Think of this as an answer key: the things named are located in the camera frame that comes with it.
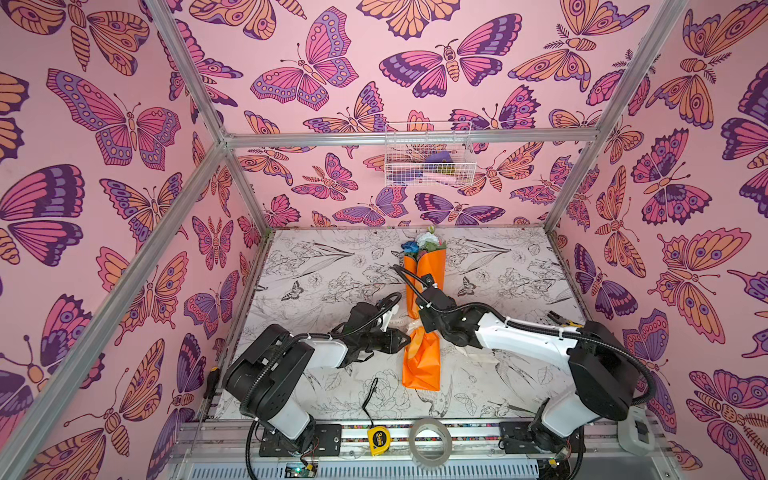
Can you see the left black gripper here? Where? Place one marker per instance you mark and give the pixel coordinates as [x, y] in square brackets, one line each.
[391, 340]

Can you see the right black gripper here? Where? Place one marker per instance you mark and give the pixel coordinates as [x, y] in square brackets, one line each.
[429, 321]

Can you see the orange wrapping paper sheet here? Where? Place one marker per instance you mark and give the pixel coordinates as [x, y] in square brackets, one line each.
[422, 360]

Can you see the white fake rose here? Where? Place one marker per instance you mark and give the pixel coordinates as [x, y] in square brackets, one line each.
[429, 241]

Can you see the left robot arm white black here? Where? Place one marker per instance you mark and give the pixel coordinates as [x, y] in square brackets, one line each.
[263, 378]

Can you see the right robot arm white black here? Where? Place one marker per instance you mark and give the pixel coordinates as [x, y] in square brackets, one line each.
[605, 379]

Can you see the yellow tape measure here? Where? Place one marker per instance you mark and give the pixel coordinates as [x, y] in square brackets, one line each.
[379, 438]

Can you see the clear tape roll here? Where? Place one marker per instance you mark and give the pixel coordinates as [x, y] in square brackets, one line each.
[430, 443]

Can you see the green circuit board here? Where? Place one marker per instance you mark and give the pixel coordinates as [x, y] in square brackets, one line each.
[299, 470]

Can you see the black screwdriver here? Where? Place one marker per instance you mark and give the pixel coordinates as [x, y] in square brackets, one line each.
[211, 384]

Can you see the grey plastic clamp device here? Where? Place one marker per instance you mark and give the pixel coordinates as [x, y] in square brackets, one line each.
[634, 434]

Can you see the yellow handled pliers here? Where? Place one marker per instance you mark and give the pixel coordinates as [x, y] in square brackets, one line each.
[560, 321]

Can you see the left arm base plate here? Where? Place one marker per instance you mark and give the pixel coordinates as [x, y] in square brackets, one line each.
[319, 440]

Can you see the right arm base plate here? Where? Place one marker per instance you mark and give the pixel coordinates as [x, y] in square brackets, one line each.
[522, 437]

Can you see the white wire basket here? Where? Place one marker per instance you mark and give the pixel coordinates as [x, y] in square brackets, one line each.
[429, 158]

